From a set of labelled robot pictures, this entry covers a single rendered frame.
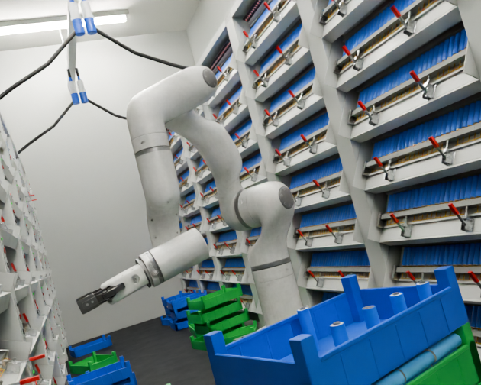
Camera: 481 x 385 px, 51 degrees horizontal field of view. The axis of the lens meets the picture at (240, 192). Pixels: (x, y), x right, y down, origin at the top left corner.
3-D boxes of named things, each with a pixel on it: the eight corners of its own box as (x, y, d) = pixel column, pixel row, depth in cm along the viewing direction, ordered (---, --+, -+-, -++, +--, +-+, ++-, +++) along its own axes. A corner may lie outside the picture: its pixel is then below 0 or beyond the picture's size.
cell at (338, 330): (350, 372, 61) (336, 319, 61) (361, 373, 60) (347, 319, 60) (340, 377, 60) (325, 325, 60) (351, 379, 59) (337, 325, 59)
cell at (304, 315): (314, 347, 75) (302, 305, 76) (322, 348, 74) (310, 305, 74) (305, 352, 74) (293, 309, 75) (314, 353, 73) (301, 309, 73)
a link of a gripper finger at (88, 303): (111, 300, 110) (82, 315, 108) (111, 299, 113) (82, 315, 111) (105, 287, 110) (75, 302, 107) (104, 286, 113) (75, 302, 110)
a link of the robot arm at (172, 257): (145, 252, 126) (150, 250, 117) (191, 228, 131) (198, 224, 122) (159, 282, 126) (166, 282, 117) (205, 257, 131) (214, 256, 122)
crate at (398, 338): (359, 320, 86) (347, 275, 86) (469, 321, 70) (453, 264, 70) (217, 393, 68) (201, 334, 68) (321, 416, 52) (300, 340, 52)
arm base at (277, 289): (304, 315, 158) (288, 258, 160) (330, 321, 140) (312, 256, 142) (248, 334, 152) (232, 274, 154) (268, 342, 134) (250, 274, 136)
